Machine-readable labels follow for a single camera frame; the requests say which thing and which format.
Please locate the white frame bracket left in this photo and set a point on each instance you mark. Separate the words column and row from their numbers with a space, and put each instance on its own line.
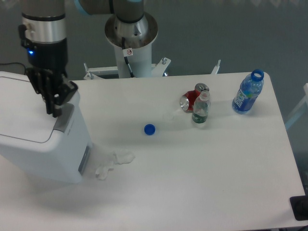
column 100, row 73

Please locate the white furniture edge right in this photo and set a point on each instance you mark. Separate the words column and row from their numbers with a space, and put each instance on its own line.
column 298, row 110

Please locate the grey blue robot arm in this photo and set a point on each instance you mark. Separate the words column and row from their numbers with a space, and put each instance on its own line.
column 42, row 34

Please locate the blue plastic drink bottle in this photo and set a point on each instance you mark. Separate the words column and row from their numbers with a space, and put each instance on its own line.
column 249, row 90

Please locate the white frame bracket right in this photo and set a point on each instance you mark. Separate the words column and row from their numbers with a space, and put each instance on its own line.
column 216, row 68

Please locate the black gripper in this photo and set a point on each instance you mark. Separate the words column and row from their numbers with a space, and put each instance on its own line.
column 47, row 58

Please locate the black device at edge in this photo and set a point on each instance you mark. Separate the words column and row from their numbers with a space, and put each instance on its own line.
column 299, row 206

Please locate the clear green-label bottle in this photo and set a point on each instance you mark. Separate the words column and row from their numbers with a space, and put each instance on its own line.
column 201, row 107

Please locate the crushed red soda can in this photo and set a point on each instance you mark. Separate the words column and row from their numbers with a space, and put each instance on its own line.
column 187, row 100

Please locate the white trash can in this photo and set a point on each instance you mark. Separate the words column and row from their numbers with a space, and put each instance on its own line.
column 53, row 148

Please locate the white frame bracket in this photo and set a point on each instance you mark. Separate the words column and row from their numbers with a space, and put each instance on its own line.
column 216, row 68
column 100, row 73

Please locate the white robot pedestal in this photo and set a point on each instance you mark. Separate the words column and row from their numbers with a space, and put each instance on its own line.
column 131, row 48

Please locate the blue bottle cap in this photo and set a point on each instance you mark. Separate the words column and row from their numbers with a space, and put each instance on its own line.
column 149, row 129

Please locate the crumpled white tissue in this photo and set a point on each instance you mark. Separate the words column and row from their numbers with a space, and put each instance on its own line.
column 117, row 157

